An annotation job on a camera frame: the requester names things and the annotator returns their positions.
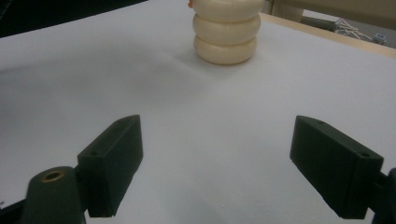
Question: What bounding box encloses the white board sheet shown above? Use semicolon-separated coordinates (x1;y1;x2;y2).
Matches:
0;0;396;224

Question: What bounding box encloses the pale blue plastic item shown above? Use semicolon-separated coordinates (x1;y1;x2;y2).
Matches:
373;32;388;47

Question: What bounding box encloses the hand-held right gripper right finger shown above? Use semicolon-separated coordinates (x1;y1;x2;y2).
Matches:
289;115;385;220

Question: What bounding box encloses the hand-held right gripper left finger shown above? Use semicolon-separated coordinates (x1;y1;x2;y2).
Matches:
76;114;145;218

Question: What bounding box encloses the white cord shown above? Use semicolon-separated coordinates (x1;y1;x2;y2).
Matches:
333;18;374;42

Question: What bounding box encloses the black curtain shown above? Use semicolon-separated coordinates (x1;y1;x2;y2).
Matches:
0;0;149;39

